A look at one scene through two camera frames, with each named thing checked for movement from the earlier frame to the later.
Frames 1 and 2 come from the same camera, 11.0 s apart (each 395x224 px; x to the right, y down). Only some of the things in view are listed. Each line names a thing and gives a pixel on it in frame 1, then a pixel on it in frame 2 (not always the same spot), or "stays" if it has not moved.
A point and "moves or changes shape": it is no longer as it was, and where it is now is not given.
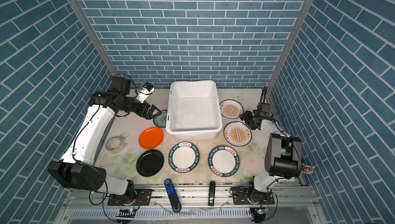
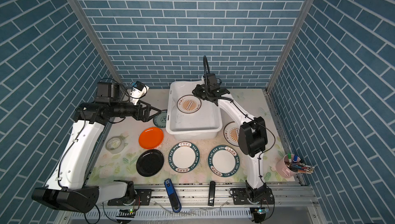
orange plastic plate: [150, 137] stays
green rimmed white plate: [223, 161] stays
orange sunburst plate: [231, 108] moves or changes shape
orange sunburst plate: [237, 133] stays
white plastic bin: [193, 110] stays
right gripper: [247, 115] to [198, 88]
